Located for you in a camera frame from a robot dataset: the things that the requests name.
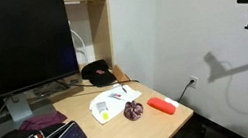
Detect orange plastic case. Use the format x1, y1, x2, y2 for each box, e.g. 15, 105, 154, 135
145, 93, 178, 119

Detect small white oblong object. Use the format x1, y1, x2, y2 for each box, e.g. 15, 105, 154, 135
163, 94, 181, 111

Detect black bag under desk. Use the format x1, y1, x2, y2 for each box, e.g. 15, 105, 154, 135
161, 109, 245, 138

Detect small dark pen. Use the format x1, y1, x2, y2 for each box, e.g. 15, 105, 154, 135
121, 84, 129, 94

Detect purple velvet scrunchie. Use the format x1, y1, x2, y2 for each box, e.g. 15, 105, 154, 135
121, 98, 147, 124

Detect light wooden shelf unit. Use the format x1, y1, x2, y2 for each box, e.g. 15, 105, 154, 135
63, 0, 122, 75

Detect black cap with red logo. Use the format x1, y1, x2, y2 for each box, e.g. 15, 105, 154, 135
78, 57, 118, 91

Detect purple cloth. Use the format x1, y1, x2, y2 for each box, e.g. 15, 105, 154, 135
17, 108, 69, 134

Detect large black computer monitor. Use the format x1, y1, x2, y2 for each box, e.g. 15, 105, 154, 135
0, 0, 84, 103

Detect silver monitor stand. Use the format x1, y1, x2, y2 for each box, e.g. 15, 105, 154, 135
0, 87, 62, 138

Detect black plugged power cable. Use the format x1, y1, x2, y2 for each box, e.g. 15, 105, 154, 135
174, 78, 200, 103

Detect white looped cable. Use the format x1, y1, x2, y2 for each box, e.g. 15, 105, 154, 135
68, 18, 91, 67

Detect black desk cable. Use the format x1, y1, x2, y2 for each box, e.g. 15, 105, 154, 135
54, 66, 140, 97

